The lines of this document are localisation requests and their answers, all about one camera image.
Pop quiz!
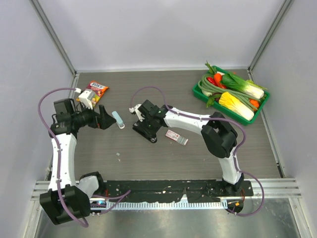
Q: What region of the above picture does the red chili pepper toy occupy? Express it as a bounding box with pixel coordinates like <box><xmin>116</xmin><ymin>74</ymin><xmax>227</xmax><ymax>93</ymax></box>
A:
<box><xmin>207</xmin><ymin>77</ymin><xmax>218</xmax><ymax>87</ymax></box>

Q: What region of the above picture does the red staple box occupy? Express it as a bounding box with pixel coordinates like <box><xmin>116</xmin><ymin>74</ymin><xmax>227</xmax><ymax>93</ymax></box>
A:
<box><xmin>165</xmin><ymin>129</ymin><xmax>188</xmax><ymax>146</ymax></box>

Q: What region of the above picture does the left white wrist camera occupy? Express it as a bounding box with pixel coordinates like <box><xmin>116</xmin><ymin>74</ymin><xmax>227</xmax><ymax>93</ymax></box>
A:
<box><xmin>76</xmin><ymin>89</ymin><xmax>96</xmax><ymax>110</ymax></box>

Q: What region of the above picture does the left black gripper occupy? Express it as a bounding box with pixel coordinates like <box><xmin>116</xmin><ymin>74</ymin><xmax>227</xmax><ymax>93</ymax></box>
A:
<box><xmin>72</xmin><ymin>101</ymin><xmax>116</xmax><ymax>130</ymax></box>

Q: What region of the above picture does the orange candy bag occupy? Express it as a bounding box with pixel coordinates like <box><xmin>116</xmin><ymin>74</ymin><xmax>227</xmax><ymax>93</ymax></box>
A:
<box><xmin>85</xmin><ymin>81</ymin><xmax>109</xmax><ymax>107</ymax></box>

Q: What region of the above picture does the white slotted cable duct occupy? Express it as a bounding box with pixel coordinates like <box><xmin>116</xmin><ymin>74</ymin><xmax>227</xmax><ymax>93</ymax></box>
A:
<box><xmin>89</xmin><ymin>200</ymin><xmax>228</xmax><ymax>211</ymax></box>

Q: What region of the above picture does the small orange carrot toy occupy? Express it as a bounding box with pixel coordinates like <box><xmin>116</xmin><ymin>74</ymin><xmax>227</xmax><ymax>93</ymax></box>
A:
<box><xmin>249</xmin><ymin>99</ymin><xmax>260</xmax><ymax>109</ymax></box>

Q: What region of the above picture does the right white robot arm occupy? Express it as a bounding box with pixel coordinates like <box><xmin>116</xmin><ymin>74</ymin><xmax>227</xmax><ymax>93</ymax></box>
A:
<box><xmin>129</xmin><ymin>100</ymin><xmax>244</xmax><ymax>196</ymax></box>

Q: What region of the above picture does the black large stapler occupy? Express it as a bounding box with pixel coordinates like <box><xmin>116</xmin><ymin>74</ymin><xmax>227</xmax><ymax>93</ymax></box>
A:
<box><xmin>138</xmin><ymin>128</ymin><xmax>150</xmax><ymax>140</ymax></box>

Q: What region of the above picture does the light blue small stapler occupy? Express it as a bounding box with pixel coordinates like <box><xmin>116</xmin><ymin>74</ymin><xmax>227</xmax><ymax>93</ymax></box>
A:
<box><xmin>111</xmin><ymin>111</ymin><xmax>125</xmax><ymax>129</ymax></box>

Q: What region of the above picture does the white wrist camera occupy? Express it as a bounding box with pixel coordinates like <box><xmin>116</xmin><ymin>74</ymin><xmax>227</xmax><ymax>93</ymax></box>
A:
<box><xmin>129</xmin><ymin>104</ymin><xmax>144</xmax><ymax>121</ymax></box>
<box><xmin>76</xmin><ymin>89</ymin><xmax>96</xmax><ymax>110</ymax></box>

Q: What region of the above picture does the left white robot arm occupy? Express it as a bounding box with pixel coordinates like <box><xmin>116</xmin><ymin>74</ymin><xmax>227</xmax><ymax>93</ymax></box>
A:
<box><xmin>40</xmin><ymin>99</ymin><xmax>116</xmax><ymax>225</ymax></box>

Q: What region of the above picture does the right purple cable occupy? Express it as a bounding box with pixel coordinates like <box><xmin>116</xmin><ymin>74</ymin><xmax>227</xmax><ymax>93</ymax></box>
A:
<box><xmin>130</xmin><ymin>86</ymin><xmax>265</xmax><ymax>217</ymax></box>

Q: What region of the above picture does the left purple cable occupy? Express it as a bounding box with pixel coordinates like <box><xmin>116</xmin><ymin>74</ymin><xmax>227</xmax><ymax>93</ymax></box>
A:
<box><xmin>37</xmin><ymin>87</ymin><xmax>89</xmax><ymax>228</ymax></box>

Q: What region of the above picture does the purple cable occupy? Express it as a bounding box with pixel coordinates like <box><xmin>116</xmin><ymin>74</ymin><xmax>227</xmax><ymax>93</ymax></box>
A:
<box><xmin>37</xmin><ymin>87</ymin><xmax>89</xmax><ymax>228</ymax></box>
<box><xmin>130</xmin><ymin>86</ymin><xmax>265</xmax><ymax>217</ymax></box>

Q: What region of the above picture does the green bok choy toy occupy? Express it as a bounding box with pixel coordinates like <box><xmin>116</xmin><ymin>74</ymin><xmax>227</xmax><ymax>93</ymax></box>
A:
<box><xmin>221</xmin><ymin>72</ymin><xmax>264</xmax><ymax>100</ymax></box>

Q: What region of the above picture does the yellow napa cabbage toy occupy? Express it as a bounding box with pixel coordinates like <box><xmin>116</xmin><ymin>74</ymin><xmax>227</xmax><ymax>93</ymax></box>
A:
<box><xmin>218</xmin><ymin>92</ymin><xmax>254</xmax><ymax>121</ymax></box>

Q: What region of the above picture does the green long beans toy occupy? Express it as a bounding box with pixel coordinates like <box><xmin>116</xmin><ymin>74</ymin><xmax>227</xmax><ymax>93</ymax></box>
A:
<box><xmin>198</xmin><ymin>74</ymin><xmax>260</xmax><ymax>111</ymax></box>

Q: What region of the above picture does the green plastic tray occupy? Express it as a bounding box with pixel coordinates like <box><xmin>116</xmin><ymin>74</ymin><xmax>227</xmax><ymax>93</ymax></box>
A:
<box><xmin>193</xmin><ymin>62</ymin><xmax>269</xmax><ymax>125</ymax></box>

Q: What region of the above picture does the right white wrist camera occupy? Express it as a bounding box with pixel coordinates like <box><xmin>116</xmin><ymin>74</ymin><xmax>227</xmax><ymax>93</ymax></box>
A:
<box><xmin>129</xmin><ymin>104</ymin><xmax>144</xmax><ymax>121</ymax></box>

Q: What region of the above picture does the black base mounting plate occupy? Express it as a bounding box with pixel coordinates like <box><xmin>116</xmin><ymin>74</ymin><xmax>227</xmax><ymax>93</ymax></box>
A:
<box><xmin>104</xmin><ymin>179</ymin><xmax>254</xmax><ymax>203</ymax></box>

